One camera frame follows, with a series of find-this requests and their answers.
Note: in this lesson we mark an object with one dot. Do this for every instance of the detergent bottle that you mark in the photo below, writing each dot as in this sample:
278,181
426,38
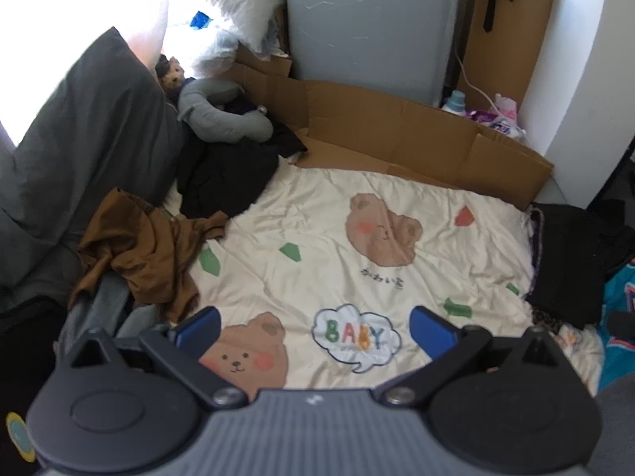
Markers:
455,104

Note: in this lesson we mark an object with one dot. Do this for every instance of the white purple plastic bags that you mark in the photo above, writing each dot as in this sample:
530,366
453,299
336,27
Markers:
502,117

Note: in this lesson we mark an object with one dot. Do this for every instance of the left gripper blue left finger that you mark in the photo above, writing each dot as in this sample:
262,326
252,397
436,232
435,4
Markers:
176,353

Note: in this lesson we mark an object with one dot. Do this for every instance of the grey cabinet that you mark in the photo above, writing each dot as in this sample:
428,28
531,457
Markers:
400,47

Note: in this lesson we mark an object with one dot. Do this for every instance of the grey neck pillow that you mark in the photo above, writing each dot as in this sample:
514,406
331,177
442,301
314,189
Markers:
198,107

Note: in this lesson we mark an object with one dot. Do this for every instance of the cream bear print duvet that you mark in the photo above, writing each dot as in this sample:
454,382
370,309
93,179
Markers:
316,281

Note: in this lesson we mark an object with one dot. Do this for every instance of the brown printed t-shirt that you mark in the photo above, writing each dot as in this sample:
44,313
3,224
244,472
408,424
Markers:
151,251

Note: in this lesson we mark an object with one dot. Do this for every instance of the dark grey pillow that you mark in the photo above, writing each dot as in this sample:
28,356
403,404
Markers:
107,125

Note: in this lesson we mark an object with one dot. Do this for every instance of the black clothes pile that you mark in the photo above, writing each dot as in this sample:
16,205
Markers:
229,177

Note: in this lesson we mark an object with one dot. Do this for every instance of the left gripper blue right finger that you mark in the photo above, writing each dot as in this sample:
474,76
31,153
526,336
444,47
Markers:
454,352

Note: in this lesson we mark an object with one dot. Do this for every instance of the black knit garment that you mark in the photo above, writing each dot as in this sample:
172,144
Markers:
574,253

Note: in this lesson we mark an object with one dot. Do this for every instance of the grey garment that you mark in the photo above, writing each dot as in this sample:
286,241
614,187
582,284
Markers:
113,308

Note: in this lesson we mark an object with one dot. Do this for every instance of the teal printed garment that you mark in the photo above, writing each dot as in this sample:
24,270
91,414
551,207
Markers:
616,327

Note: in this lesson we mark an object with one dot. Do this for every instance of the small brown plush toy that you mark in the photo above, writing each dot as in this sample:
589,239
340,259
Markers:
171,76

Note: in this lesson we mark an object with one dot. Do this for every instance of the brown cardboard sheet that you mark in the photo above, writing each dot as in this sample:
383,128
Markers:
352,128

